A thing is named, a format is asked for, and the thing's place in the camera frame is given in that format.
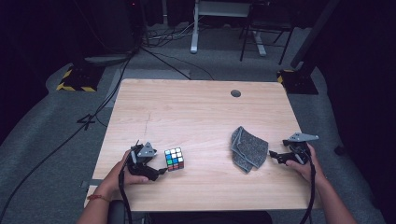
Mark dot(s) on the grey tape strip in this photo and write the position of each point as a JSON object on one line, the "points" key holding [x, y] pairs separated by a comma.
{"points": [[95, 182]]}

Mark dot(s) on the multicoloured puzzle cube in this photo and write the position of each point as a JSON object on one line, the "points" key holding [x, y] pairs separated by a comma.
{"points": [[174, 159]]}

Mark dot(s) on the grey cloth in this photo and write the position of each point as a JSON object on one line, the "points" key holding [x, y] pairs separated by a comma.
{"points": [[250, 149]]}

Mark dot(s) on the white desk frame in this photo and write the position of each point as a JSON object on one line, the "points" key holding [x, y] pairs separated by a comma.
{"points": [[195, 34]]}

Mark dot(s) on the small dark floor object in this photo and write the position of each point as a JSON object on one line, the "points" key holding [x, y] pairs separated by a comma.
{"points": [[340, 150]]}

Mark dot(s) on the dark round table grommet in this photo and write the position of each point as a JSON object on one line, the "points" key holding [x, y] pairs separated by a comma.
{"points": [[235, 93]]}

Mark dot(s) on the person's dark pants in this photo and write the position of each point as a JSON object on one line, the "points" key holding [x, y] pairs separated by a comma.
{"points": [[202, 217]]}

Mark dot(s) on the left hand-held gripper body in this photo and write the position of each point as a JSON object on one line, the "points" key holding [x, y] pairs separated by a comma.
{"points": [[145, 150]]}

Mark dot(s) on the person's left hand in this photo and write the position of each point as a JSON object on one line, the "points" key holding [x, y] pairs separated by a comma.
{"points": [[123, 177]]}

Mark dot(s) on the grey stand base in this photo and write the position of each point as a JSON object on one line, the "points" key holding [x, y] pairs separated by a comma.
{"points": [[106, 59]]}

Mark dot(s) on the black yellow striped stand base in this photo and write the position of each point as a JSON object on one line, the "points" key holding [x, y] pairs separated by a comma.
{"points": [[81, 79], [299, 82]]}

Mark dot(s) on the slanted dark pole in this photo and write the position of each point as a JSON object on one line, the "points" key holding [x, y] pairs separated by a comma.
{"points": [[314, 31]]}

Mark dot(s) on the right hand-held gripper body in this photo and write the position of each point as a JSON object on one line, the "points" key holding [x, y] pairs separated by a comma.
{"points": [[299, 146]]}

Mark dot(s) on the black chair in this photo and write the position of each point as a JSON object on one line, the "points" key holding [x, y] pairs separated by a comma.
{"points": [[271, 26]]}

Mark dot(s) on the person's right hand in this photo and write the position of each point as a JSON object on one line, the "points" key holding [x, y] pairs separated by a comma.
{"points": [[306, 169]]}

